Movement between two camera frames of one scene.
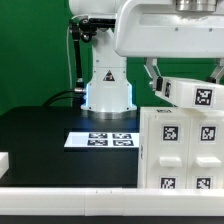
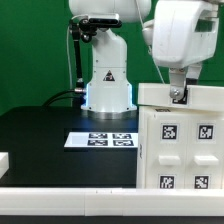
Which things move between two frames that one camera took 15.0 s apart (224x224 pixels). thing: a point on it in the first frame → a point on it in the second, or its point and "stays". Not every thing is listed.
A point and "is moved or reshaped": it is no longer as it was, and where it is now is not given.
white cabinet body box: x=180 y=148 stays
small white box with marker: x=192 y=93 is moved or reshaped
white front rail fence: x=111 y=202 stays
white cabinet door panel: x=168 y=152 stays
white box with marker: x=205 y=166 stays
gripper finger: x=214 y=78 → x=193 y=71
